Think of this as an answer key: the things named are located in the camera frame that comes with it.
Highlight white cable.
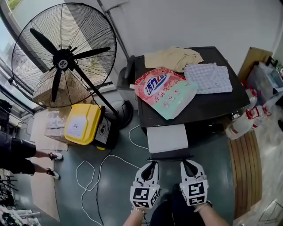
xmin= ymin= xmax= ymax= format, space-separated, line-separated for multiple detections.
xmin=76 ymin=124 xmax=151 ymax=226

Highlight large plain cardboard box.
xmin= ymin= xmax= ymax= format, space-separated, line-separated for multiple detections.
xmin=32 ymin=72 xmax=95 ymax=108

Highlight person's left forearm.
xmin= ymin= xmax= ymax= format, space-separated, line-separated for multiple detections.
xmin=120 ymin=206 xmax=148 ymax=226

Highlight black standing fan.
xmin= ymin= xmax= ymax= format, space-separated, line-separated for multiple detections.
xmin=11 ymin=2 xmax=134 ymax=131

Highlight black cabinet with drawer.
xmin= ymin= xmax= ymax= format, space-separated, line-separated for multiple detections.
xmin=134 ymin=46 xmax=251 ymax=160

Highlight black broom metal handle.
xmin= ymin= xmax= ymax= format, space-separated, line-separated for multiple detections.
xmin=97 ymin=0 xmax=136 ymax=79

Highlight large plastic bottle red label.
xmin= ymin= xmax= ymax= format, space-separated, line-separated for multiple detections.
xmin=225 ymin=113 xmax=255 ymax=140

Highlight clear plastic storage bag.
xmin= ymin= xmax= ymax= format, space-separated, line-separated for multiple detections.
xmin=245 ymin=61 xmax=283 ymax=107

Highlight wooden slat mat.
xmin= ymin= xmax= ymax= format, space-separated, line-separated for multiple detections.
xmin=227 ymin=130 xmax=264 ymax=219

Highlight thin wrist bracelet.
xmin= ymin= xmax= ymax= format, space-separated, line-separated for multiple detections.
xmin=131 ymin=206 xmax=148 ymax=215

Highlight brown wooden board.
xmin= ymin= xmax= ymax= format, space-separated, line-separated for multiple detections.
xmin=237 ymin=46 xmax=274 ymax=83

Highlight black cable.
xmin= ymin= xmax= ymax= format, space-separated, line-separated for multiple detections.
xmin=95 ymin=154 xmax=105 ymax=226

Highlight white textured cloth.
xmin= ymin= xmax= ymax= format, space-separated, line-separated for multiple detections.
xmin=183 ymin=62 xmax=233 ymax=95

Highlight black metal rack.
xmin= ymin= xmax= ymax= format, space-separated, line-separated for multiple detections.
xmin=0 ymin=169 xmax=19 ymax=208

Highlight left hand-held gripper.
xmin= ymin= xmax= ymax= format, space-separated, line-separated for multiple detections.
xmin=130 ymin=161 xmax=161 ymax=209

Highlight white plastic frame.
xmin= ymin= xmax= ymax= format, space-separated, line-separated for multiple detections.
xmin=0 ymin=205 xmax=42 ymax=226

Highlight pink and green detergent pouch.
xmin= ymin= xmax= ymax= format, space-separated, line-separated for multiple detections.
xmin=130 ymin=68 xmax=199 ymax=120

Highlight grey dustpan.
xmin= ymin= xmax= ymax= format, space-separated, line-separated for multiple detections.
xmin=116 ymin=66 xmax=139 ymax=111

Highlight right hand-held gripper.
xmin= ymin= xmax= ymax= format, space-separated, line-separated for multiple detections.
xmin=179 ymin=160 xmax=210 ymax=207

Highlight person's right forearm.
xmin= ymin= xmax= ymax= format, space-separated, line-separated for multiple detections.
xmin=194 ymin=202 xmax=226 ymax=226

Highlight flattened cardboard sheet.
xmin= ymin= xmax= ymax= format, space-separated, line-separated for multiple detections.
xmin=29 ymin=130 xmax=69 ymax=222

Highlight glass door with dark frame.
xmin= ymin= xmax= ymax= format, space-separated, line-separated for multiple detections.
xmin=0 ymin=0 xmax=35 ymax=115

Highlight black bin with yellow lid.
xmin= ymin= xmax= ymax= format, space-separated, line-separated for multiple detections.
xmin=63 ymin=103 xmax=119 ymax=151

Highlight person's legs in dark trousers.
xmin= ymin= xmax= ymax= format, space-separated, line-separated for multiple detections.
xmin=150 ymin=183 xmax=201 ymax=226

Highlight beige cloth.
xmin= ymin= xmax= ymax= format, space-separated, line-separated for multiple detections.
xmin=144 ymin=46 xmax=204 ymax=73

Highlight taped cardboard box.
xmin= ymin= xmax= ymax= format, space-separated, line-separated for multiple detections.
xmin=44 ymin=110 xmax=69 ymax=143

